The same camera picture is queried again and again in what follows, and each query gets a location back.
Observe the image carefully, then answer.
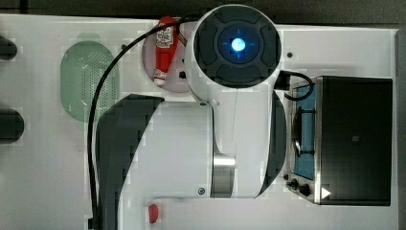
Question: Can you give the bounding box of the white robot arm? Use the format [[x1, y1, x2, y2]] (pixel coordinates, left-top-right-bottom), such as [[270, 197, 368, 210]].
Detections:
[[96, 5, 284, 230]]

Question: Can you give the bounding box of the grey round plate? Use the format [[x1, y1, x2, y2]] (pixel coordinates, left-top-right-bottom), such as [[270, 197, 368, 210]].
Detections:
[[142, 25, 189, 93]]

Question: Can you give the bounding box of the red ketchup bottle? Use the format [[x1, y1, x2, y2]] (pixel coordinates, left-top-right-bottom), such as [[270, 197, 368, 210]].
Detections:
[[153, 26, 179, 86]]

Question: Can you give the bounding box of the red toy strawberry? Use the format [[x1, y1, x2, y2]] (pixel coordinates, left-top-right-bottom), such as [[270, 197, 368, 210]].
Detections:
[[148, 204, 159, 223]]

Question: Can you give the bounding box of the green perforated colander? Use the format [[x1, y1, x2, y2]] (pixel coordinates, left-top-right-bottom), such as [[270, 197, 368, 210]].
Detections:
[[60, 33, 115, 123]]

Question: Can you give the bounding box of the black toaster oven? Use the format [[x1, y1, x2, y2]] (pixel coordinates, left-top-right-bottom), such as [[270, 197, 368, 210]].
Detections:
[[283, 76, 393, 206]]

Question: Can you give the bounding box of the black round container lower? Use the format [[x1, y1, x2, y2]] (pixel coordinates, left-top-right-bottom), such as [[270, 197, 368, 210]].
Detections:
[[0, 108, 25, 145]]

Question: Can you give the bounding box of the black cylinder upper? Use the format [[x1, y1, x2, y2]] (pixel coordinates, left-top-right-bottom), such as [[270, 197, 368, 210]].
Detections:
[[0, 36, 17, 60]]

